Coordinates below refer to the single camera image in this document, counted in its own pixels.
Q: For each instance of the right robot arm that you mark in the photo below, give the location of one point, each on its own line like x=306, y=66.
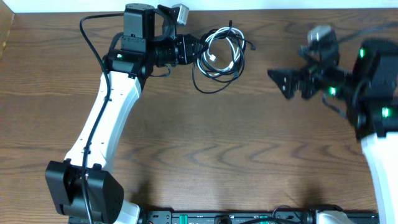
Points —
x=369, y=92

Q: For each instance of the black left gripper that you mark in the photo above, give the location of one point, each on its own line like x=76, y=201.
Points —
x=189, y=53

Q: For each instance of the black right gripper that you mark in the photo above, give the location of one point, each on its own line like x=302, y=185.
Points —
x=309, y=75

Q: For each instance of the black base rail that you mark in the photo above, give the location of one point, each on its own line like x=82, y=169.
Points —
x=281, y=214

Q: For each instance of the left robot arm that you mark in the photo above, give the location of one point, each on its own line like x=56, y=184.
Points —
x=82, y=186

